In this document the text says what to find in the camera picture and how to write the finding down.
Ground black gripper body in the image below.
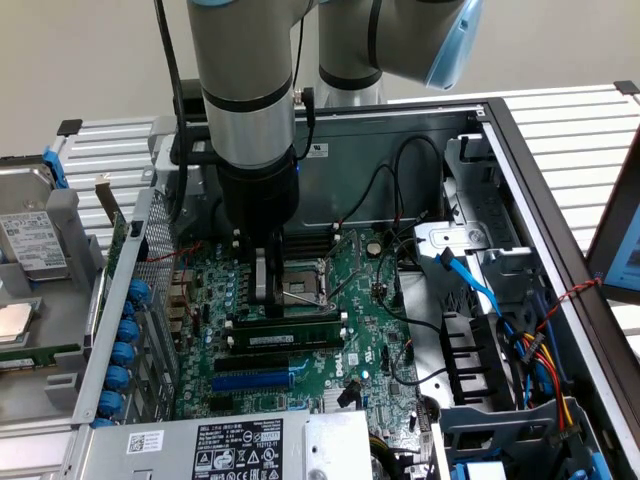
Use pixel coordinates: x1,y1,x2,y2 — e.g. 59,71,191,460
215,147,302,251

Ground green RAM stick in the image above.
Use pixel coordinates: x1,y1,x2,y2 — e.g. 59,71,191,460
230,321,348,351
0,342,84,371

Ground CPU socket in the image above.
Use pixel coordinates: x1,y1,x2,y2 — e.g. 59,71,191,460
282,259,334,319

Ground metal locking lever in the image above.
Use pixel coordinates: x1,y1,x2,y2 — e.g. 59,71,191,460
283,289,329,307

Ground white case label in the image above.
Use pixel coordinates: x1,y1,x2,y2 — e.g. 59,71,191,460
295,142,330,160

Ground long black expansion slot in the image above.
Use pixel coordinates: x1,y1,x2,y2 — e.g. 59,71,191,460
213,352,291,374

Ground green Dell motherboard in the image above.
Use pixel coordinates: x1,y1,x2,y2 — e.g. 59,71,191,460
172,227,426,421

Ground open PC case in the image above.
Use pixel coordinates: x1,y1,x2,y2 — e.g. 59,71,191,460
69,97,640,480

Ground blue expansion slot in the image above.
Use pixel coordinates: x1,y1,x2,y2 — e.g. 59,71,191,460
210,372,294,393

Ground black box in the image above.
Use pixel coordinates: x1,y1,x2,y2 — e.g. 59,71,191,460
172,78,207,121

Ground silver chipset heat sink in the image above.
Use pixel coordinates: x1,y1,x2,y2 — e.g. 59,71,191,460
322,387,369,414

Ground black board connector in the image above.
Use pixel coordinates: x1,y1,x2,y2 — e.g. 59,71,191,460
337,379,362,409

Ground green graphics card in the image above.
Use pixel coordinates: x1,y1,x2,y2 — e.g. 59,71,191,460
93,172,129,266

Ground metal disk bay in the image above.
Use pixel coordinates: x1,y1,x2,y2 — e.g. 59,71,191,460
412,133,551,321

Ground grey power supply unit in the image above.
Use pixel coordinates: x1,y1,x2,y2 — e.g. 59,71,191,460
74,410,374,480

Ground black fan shroud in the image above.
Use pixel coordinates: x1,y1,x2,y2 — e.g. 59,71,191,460
439,312,516,406

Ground grey parts rack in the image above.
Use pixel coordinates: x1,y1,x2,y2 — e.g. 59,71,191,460
0,154,109,426

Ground silver hard disk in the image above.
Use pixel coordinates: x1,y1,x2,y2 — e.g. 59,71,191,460
0,167,71,281

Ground grey plastic drive carrier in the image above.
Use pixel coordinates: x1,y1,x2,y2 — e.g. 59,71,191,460
437,397,614,480

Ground silver CPU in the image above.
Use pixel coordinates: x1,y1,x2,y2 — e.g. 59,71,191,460
0,302,36,346

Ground dark laptop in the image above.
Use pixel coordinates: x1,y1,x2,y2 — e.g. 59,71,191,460
584,122,640,306

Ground long black board cable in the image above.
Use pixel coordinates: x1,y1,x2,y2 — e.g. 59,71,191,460
373,234,449,334

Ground red black twisted wire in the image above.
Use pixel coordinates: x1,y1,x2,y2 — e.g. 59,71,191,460
532,277,604,336
147,239,204,321

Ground black arched cable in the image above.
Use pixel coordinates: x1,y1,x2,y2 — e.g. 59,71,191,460
394,134,446,221
337,163,404,236

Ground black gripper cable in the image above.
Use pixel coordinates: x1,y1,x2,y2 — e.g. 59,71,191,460
291,14,317,162

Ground thin black looped cable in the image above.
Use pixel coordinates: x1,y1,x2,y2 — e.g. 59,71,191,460
389,344,451,386

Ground black camera cable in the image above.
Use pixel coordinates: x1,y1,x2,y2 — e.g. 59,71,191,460
152,0,190,224

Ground blue SATA wire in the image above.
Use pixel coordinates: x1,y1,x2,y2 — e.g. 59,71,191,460
433,247,539,401

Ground blue disk bracket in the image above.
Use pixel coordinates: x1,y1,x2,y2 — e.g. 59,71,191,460
40,144,70,191

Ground red yellow power wires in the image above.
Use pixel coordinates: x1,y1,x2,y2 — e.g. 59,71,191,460
514,329,581,451

